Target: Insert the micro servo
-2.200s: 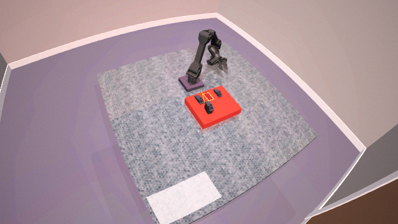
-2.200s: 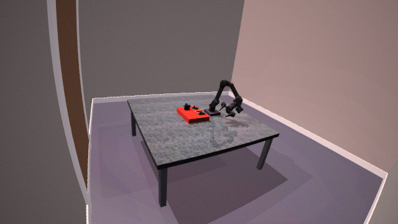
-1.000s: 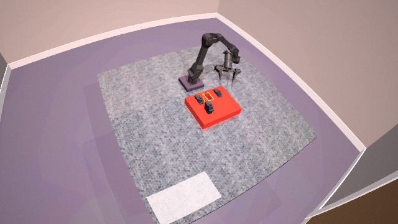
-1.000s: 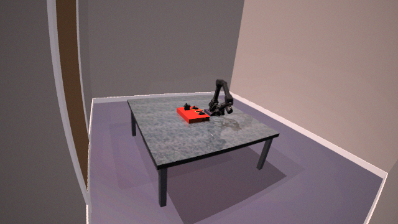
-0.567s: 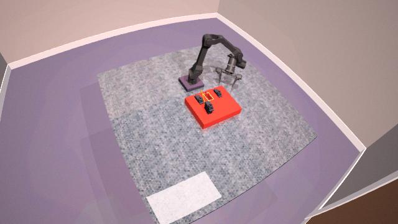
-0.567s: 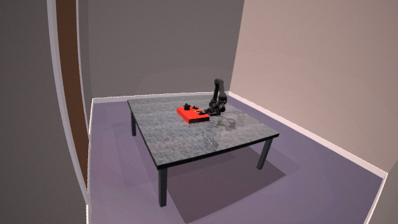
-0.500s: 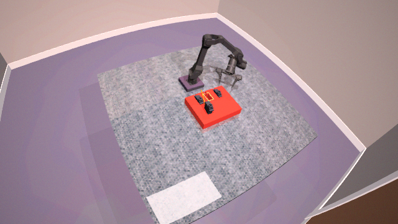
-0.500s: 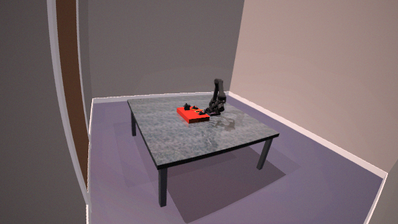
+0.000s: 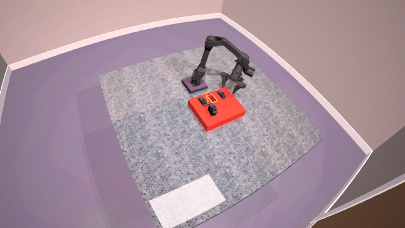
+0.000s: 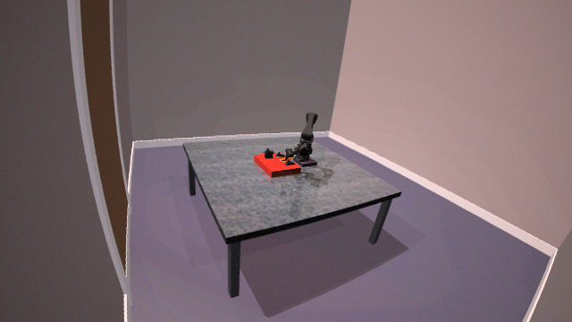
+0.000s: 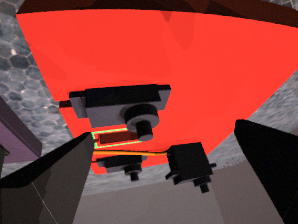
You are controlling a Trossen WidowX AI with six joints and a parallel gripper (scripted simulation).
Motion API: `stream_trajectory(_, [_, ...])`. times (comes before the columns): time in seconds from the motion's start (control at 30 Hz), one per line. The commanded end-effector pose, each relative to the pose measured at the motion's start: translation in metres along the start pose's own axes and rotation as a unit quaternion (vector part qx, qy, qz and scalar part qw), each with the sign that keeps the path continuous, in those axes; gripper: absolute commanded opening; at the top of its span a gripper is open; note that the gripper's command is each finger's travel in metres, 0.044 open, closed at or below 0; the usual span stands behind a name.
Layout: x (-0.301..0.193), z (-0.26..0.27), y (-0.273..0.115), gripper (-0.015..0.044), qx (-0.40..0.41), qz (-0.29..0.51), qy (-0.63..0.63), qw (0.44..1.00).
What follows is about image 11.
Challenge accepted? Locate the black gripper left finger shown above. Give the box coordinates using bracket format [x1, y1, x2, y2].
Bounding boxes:
[0, 132, 96, 224]

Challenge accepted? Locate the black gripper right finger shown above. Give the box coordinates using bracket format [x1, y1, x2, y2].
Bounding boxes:
[234, 119, 298, 224]

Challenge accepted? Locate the dark grey micro servo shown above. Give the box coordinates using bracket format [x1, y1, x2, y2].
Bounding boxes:
[93, 143, 217, 193]

